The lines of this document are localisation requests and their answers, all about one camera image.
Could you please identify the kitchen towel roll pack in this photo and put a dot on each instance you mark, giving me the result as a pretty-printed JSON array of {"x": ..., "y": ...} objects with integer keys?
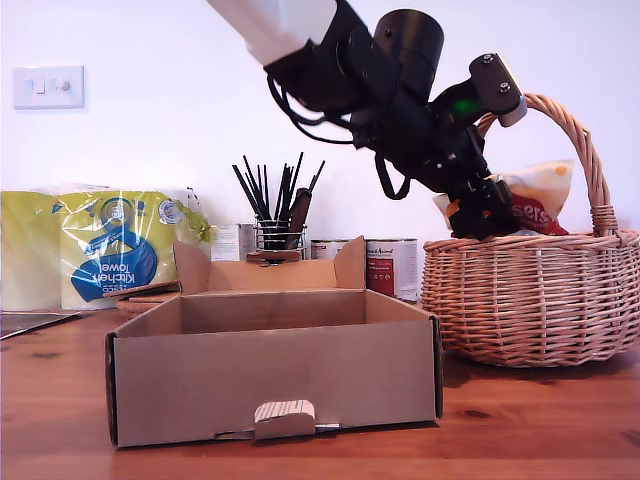
[{"x": 100, "y": 240}]

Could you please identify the small white paper carton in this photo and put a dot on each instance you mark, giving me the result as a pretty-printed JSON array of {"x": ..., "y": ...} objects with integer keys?
[{"x": 227, "y": 240}]

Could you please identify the brown cardboard box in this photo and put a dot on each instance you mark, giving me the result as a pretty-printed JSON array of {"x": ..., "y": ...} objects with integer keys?
[{"x": 275, "y": 380}]

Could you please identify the white Maltesers mini bunnies bag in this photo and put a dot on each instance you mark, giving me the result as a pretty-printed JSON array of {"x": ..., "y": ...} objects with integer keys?
[{"x": 540, "y": 200}]

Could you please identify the dark flat sheet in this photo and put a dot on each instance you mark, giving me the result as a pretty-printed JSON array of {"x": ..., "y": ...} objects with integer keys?
[{"x": 30, "y": 324}]

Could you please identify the round cork mat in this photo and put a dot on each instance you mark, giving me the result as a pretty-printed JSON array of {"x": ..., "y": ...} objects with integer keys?
[{"x": 137, "y": 305}]

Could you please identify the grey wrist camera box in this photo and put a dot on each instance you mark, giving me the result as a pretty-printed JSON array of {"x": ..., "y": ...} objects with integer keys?
[{"x": 492, "y": 80}]

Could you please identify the white wall switch plate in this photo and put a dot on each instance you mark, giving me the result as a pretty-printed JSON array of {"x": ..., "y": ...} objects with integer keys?
[{"x": 47, "y": 87}]

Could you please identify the red label tin can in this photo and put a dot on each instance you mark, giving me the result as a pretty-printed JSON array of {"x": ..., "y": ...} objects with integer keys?
[{"x": 395, "y": 275}]

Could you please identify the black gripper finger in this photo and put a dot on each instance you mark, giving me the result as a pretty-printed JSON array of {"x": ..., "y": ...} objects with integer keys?
[{"x": 482, "y": 215}]

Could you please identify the flat cork coaster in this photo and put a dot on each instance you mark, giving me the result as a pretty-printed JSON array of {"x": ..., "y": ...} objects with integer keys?
[{"x": 145, "y": 289}]

